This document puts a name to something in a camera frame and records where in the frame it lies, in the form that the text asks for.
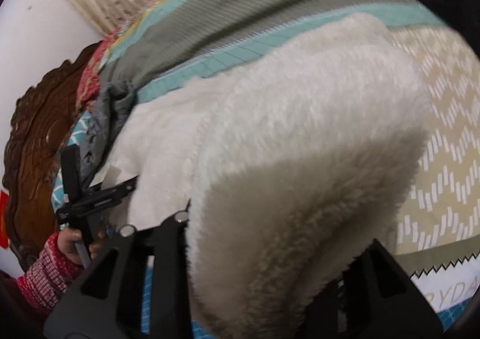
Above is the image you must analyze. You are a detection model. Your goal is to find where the patterned blue teal bedsheet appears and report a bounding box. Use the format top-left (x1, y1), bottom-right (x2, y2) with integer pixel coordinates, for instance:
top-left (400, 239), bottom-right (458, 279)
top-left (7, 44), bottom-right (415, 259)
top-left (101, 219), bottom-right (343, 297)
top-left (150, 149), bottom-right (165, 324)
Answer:
top-left (45, 0), bottom-right (479, 338)

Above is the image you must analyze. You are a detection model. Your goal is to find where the red floral pillow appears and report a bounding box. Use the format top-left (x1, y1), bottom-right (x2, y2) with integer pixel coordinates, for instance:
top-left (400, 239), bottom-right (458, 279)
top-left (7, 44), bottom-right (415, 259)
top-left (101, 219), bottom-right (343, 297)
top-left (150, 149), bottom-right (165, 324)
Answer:
top-left (76, 27), bottom-right (120, 112)

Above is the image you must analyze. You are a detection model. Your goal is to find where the grey garment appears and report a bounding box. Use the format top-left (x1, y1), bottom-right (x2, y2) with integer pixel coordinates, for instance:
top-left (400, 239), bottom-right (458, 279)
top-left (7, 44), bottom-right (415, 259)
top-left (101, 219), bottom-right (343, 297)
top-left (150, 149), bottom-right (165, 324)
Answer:
top-left (80, 81), bottom-right (137, 188)

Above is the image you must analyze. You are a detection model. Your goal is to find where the yellow red wall calendar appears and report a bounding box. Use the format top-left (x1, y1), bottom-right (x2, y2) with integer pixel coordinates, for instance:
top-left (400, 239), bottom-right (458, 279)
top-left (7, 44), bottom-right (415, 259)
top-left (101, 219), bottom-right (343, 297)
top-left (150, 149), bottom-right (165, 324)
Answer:
top-left (0, 190), bottom-right (9, 250)

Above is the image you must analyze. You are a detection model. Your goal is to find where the carved wooden headboard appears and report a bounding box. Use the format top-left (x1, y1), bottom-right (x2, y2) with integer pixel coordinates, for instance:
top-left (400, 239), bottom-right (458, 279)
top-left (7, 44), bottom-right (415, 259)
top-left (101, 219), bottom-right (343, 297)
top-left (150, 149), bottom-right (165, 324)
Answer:
top-left (2, 43), bottom-right (99, 270)

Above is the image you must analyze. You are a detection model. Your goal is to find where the left hand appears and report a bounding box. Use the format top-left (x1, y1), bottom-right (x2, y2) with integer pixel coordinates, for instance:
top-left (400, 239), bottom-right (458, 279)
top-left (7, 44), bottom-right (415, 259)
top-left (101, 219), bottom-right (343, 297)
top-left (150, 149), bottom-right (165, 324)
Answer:
top-left (57, 226), bottom-right (107, 265)

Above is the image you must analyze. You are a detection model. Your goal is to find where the red checked sleeve forearm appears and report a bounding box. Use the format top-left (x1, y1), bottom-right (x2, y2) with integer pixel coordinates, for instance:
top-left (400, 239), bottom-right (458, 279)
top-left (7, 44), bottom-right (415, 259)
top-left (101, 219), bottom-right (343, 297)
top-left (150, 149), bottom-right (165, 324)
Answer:
top-left (15, 232), bottom-right (84, 316)

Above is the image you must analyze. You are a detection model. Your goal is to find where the white fleece patterned garment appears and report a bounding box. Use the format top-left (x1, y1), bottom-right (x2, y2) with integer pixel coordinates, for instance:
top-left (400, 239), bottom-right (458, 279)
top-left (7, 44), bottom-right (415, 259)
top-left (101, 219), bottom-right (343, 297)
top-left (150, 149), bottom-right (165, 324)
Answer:
top-left (95, 13), bottom-right (428, 338)

